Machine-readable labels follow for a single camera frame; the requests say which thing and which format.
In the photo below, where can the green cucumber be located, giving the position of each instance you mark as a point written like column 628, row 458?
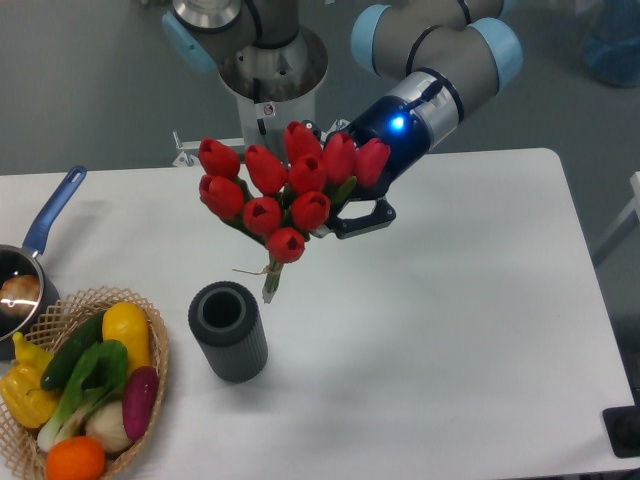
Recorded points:
column 60, row 368

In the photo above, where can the green bok choy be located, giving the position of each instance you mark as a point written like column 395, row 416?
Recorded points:
column 99, row 374

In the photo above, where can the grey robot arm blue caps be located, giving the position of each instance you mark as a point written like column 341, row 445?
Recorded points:
column 446, row 58

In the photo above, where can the woven wicker basket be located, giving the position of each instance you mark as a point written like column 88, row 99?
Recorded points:
column 20, row 454

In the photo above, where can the silver table clamp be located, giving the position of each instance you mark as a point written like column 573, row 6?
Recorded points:
column 187, row 151

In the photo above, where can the white furniture leg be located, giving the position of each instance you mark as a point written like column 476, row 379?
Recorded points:
column 621, row 227

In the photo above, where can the black device at edge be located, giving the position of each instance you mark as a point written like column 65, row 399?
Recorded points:
column 622, row 426

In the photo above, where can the red tulip bouquet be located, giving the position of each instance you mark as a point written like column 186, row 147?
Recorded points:
column 279, row 203

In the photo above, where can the orange mandarin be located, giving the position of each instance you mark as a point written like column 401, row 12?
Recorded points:
column 79, row 457

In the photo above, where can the beige garlic bulb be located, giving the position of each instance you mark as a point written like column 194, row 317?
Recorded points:
column 106, row 426

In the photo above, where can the yellow squash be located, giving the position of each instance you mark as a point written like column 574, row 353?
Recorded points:
column 127, row 323

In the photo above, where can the yellow bell pepper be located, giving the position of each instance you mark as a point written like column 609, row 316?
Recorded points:
column 29, row 404

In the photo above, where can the blue handled saucepan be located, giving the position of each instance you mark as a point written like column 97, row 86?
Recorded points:
column 24, row 260

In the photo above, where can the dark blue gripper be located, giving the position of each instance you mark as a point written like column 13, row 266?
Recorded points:
column 408, row 138

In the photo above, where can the brown food in pan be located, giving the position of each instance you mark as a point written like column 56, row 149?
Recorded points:
column 19, row 295

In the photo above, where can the blue plastic bag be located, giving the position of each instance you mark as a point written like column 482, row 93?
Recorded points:
column 610, row 51

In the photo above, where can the dark grey ribbed vase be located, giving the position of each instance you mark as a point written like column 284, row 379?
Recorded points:
column 225, row 320

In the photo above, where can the purple sweet potato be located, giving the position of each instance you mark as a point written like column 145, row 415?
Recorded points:
column 138, row 400

